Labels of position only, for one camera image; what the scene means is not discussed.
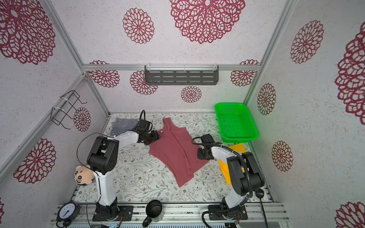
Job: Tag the yellow cloth bag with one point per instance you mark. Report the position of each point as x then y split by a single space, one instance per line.
224 167

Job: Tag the green plastic basket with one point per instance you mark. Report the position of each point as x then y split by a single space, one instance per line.
235 123

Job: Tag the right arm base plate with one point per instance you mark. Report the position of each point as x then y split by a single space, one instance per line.
239 214

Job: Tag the round analog clock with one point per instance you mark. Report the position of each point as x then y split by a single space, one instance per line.
66 214

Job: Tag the grey wall shelf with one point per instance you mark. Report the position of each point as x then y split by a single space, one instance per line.
181 75

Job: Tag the black round puck with cable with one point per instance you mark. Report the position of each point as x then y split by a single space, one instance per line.
260 195

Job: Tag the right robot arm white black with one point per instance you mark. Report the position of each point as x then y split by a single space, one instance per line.
244 171

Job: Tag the cartoon plush doll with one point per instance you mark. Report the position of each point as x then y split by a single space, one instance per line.
83 175

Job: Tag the maroon tank top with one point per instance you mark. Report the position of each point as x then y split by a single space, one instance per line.
176 151

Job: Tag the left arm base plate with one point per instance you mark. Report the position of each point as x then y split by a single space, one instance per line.
124 214

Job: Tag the black thermos mug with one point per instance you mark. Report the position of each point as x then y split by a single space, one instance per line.
154 212

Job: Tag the blue white striped tank top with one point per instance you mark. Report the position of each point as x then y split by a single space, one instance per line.
122 125

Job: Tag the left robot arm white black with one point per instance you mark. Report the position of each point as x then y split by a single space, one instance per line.
102 159

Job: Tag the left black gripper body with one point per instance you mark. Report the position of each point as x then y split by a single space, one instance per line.
151 137

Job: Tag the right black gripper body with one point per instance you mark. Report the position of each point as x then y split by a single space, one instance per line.
201 153

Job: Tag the black wire wall rack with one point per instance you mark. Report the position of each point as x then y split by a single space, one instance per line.
58 114

